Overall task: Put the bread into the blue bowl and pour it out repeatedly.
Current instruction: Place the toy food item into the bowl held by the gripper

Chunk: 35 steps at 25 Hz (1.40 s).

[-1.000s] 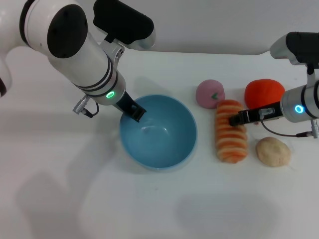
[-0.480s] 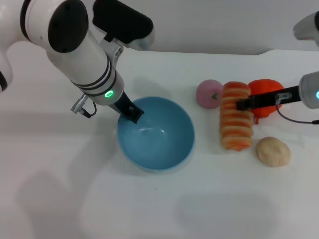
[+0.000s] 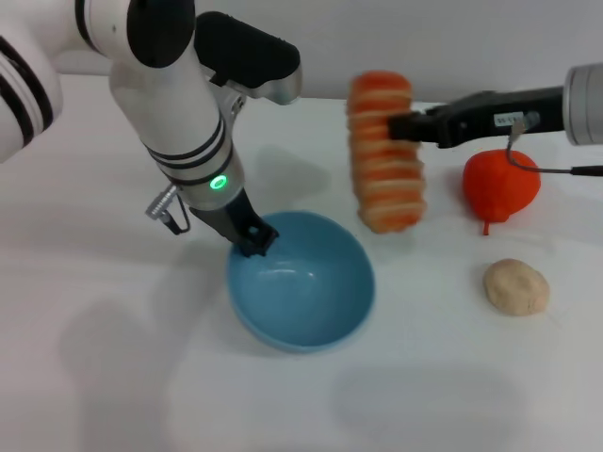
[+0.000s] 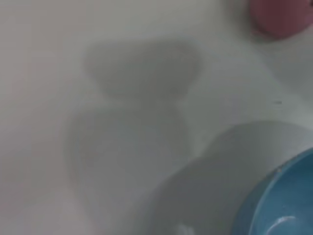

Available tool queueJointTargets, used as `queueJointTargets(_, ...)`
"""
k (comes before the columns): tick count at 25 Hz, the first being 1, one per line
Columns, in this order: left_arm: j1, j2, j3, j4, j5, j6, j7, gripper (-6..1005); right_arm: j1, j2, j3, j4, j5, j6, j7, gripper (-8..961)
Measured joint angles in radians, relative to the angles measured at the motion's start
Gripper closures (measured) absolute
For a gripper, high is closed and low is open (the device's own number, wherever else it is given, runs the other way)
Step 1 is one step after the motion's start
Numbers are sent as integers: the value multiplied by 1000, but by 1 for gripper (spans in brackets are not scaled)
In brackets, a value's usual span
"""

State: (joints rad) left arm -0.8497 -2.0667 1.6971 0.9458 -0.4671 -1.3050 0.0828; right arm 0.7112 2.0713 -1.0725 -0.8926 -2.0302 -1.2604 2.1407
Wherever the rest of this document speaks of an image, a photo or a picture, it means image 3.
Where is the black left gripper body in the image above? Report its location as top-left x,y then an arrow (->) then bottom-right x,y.
190,190 -> 259,249

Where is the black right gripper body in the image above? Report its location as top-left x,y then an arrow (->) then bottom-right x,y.
423,84 -> 566,150

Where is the long ridged bread loaf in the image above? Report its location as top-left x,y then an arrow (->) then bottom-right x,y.
347,70 -> 429,235

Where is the blue bowl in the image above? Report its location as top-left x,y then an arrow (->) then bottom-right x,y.
226,210 -> 377,354

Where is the round beige bread bun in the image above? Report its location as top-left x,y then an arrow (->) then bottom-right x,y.
482,258 -> 550,317

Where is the left arm connector cable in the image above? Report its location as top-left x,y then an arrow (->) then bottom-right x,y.
145,185 -> 191,235

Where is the arm connector cable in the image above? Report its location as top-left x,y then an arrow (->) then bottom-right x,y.
506,112 -> 603,178
145,185 -> 191,235

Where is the right arm connector cable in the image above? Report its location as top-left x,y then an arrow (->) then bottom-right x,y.
506,112 -> 603,178

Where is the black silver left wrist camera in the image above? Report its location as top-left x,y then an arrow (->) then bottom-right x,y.
195,11 -> 302,105

